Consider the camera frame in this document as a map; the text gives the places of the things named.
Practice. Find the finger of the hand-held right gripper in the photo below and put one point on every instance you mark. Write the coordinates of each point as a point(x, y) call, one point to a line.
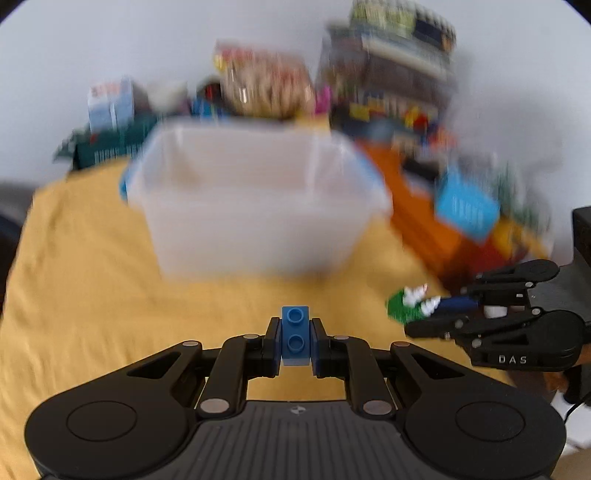
point(461, 303)
point(443, 328)

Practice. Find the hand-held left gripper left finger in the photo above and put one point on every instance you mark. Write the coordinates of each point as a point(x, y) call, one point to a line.
point(273, 341)

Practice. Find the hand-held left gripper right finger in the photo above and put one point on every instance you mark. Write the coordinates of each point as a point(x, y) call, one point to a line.
point(318, 344)

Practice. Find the small blue building brick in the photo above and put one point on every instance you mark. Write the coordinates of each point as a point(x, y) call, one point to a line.
point(295, 334)

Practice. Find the green plate with white flowers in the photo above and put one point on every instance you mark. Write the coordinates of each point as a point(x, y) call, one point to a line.
point(408, 307)

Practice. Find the translucent plastic container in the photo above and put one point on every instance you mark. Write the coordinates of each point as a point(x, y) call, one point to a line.
point(258, 203)

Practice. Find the blue card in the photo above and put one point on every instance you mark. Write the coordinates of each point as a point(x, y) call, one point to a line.
point(468, 207)

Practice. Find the orange box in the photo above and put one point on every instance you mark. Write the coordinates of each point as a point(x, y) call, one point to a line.
point(415, 217)

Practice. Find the black box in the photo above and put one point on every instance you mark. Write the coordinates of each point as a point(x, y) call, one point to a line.
point(582, 240)

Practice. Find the yellow cloth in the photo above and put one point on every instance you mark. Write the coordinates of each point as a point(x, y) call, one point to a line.
point(92, 286)

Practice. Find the stack of colourful boxes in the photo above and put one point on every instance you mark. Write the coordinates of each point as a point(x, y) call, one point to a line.
point(392, 60)

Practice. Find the dark green box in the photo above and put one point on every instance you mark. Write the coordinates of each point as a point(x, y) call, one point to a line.
point(108, 147)

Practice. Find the snack bag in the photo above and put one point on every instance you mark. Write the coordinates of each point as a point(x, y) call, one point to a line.
point(263, 81)

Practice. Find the small white blue carton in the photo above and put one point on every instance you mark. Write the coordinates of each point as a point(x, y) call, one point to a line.
point(111, 104)

